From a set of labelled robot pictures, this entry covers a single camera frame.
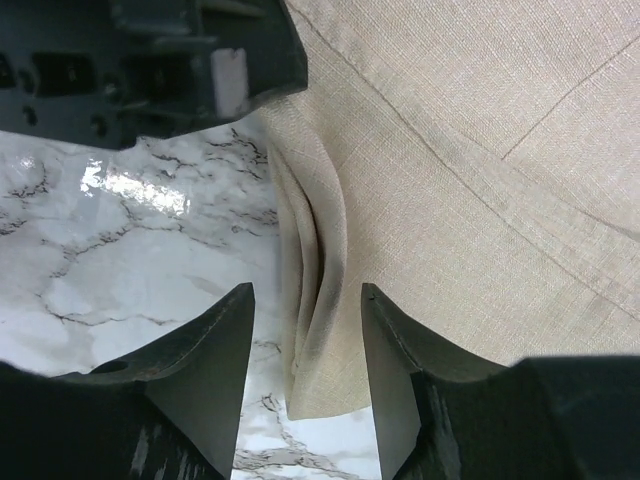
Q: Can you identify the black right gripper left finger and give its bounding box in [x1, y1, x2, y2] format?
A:
[1, 283, 255, 480]

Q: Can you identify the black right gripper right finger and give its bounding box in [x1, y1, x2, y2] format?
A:
[361, 283, 639, 479]

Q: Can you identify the beige cloth napkin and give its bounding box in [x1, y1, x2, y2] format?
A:
[259, 1, 639, 420]

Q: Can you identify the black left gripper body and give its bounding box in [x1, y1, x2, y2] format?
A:
[1, 0, 308, 150]

